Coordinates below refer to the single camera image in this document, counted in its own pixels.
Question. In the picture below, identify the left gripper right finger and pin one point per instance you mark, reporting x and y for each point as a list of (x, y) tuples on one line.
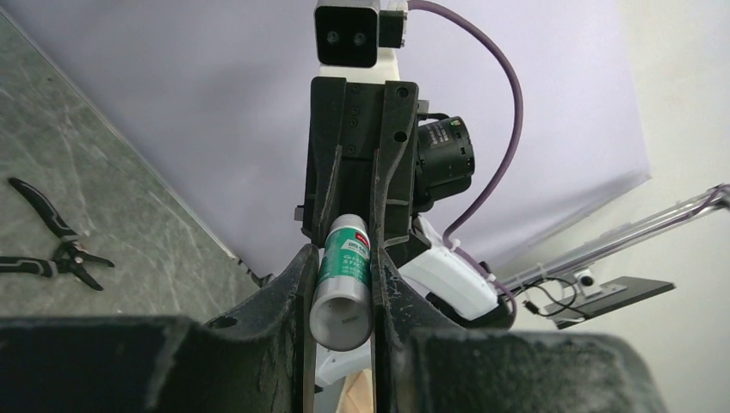
[(425, 363)]

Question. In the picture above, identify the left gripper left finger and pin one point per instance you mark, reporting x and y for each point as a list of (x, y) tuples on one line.
[(256, 357)]

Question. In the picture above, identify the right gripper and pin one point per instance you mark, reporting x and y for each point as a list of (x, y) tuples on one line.
[(361, 160)]

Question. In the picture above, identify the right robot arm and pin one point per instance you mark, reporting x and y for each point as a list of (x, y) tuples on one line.
[(449, 281)]

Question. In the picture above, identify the green glue stick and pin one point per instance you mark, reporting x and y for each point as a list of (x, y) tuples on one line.
[(341, 318)]

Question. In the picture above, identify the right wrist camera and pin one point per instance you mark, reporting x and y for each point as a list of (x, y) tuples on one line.
[(358, 40)]

